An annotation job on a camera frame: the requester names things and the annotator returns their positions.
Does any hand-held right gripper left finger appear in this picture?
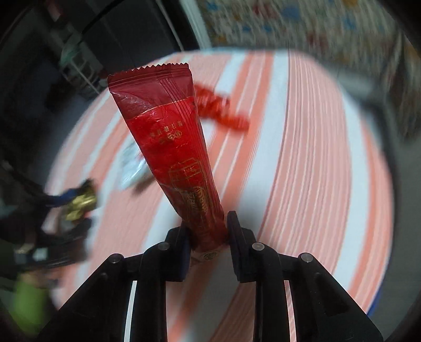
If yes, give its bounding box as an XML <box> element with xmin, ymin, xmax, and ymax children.
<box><xmin>36</xmin><ymin>227</ymin><xmax>193</xmax><ymax>342</ymax></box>

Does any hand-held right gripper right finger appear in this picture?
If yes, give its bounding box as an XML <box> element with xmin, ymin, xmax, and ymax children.
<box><xmin>227</xmin><ymin>210</ymin><xmax>384</xmax><ymax>342</ymax></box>

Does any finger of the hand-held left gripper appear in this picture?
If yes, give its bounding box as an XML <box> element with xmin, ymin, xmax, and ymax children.
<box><xmin>58</xmin><ymin>218</ymin><xmax>93</xmax><ymax>244</ymax></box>
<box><xmin>42</xmin><ymin>186</ymin><xmax>88</xmax><ymax>208</ymax></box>

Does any gold and white foil wrapper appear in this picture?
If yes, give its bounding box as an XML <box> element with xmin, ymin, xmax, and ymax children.
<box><xmin>65</xmin><ymin>179</ymin><xmax>98</xmax><ymax>222</ymax></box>

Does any long red sachet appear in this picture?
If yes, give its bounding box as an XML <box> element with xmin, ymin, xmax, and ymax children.
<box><xmin>108</xmin><ymin>62</ymin><xmax>227</xmax><ymax>263</ymax></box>

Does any crumpled red plastic wrapper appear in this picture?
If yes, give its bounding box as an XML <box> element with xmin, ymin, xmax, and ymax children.
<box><xmin>193</xmin><ymin>84</ymin><xmax>251</xmax><ymax>133</ymax></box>

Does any printed patterned blanket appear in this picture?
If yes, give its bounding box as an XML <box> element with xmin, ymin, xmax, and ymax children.
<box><xmin>197</xmin><ymin>0</ymin><xmax>421</xmax><ymax>83</ymax></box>

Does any white wire rack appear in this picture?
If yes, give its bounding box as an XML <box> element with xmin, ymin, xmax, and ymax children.
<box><xmin>60</xmin><ymin>31</ymin><xmax>101</xmax><ymax>97</ymax></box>

